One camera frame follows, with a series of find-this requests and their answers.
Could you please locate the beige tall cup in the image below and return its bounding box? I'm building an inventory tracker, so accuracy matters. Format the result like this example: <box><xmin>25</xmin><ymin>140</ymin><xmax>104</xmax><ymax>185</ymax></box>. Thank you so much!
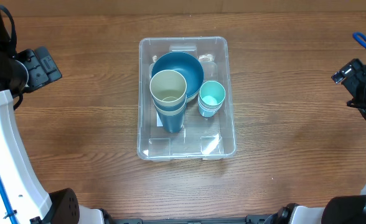
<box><xmin>155</xmin><ymin>105</ymin><xmax>186</xmax><ymax>116</ymax></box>
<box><xmin>149</xmin><ymin>70</ymin><xmax>187</xmax><ymax>107</ymax></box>

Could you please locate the dark blue tall cup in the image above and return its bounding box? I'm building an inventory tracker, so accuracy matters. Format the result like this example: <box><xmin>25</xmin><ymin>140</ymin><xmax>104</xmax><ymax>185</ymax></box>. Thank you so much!
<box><xmin>157</xmin><ymin>111</ymin><xmax>184</xmax><ymax>133</ymax></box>
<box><xmin>153</xmin><ymin>101</ymin><xmax>186</xmax><ymax>112</ymax></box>

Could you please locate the dark blue bowl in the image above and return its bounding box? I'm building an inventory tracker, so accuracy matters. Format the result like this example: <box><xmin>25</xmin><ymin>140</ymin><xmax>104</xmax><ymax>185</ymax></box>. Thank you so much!
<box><xmin>151</xmin><ymin>52</ymin><xmax>205</xmax><ymax>84</ymax></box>

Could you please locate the cream bowl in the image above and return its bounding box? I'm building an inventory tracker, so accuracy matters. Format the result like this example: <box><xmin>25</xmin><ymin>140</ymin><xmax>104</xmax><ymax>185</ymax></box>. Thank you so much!
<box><xmin>186</xmin><ymin>83</ymin><xmax>202</xmax><ymax>98</ymax></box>
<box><xmin>187</xmin><ymin>93</ymin><xmax>198</xmax><ymax>103</ymax></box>

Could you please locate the mint green small cup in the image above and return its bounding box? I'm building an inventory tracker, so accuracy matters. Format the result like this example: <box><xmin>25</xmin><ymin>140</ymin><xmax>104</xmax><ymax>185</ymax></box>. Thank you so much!
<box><xmin>199</xmin><ymin>80</ymin><xmax>226</xmax><ymax>108</ymax></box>

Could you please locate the pink small cup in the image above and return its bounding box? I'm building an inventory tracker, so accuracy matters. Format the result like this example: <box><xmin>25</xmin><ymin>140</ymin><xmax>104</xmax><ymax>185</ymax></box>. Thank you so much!
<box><xmin>198</xmin><ymin>101</ymin><xmax>221</xmax><ymax>110</ymax></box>

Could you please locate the light blue small cup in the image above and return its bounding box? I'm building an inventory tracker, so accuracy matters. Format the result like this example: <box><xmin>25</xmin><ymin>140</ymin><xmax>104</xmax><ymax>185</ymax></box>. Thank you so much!
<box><xmin>199</xmin><ymin>107</ymin><xmax>218</xmax><ymax>118</ymax></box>

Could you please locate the grey small cup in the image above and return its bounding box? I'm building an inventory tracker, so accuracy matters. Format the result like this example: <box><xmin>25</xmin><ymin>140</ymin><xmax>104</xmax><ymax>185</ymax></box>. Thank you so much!
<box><xmin>198</xmin><ymin>95</ymin><xmax>223</xmax><ymax>110</ymax></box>

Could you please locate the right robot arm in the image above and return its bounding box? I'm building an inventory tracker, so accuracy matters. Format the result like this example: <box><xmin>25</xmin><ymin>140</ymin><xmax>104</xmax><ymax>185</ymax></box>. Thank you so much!
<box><xmin>265</xmin><ymin>58</ymin><xmax>366</xmax><ymax>224</ymax></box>

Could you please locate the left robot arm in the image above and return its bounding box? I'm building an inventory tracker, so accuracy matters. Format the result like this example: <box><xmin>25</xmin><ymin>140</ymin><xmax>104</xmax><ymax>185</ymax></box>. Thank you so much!
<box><xmin>0</xmin><ymin>5</ymin><xmax>113</xmax><ymax>224</ymax></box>

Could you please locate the white label in bin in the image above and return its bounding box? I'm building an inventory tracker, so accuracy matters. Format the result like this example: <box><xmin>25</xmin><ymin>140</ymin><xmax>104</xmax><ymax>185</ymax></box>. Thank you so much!
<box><xmin>156</xmin><ymin>114</ymin><xmax>163</xmax><ymax>127</ymax></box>

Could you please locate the clear plastic storage bin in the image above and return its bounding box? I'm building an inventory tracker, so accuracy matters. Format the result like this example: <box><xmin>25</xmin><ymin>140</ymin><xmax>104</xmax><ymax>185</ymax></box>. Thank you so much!
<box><xmin>137</xmin><ymin>37</ymin><xmax>237</xmax><ymax>162</ymax></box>

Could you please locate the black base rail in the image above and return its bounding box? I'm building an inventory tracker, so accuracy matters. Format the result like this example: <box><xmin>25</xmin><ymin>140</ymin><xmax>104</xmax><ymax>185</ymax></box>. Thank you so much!
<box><xmin>113</xmin><ymin>214</ymin><xmax>276</xmax><ymax>224</ymax></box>

